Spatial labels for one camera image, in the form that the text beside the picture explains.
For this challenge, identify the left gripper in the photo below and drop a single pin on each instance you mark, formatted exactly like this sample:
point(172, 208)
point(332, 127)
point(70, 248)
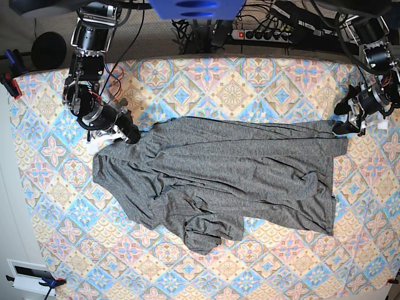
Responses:
point(357, 109)

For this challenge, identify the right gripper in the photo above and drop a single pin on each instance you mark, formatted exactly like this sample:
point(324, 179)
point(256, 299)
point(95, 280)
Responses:
point(108, 124)

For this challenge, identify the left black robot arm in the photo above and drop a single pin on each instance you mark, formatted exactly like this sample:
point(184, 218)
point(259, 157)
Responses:
point(365, 41)

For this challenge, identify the red blue table clamp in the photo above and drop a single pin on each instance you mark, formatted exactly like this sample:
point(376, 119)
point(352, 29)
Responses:
point(17, 68)

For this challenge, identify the grey t-shirt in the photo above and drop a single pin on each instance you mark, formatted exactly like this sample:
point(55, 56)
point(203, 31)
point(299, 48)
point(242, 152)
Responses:
point(199, 178)

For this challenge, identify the orange blue corner clamp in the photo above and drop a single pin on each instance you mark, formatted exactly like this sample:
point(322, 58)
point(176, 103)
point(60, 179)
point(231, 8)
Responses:
point(50, 284)

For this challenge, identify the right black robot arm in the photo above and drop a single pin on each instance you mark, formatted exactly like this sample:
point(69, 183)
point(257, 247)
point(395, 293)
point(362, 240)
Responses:
point(96, 25)

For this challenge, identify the black power strip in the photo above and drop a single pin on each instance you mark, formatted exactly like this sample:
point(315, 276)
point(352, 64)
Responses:
point(264, 36)

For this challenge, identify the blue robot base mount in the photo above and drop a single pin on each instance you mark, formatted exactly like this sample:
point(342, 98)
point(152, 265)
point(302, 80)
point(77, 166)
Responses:
point(197, 9)

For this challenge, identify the black round stool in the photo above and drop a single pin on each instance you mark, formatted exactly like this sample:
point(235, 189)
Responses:
point(48, 51)

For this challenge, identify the white wall outlet box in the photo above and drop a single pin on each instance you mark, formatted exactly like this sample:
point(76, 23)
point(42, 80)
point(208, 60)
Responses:
point(27, 276)

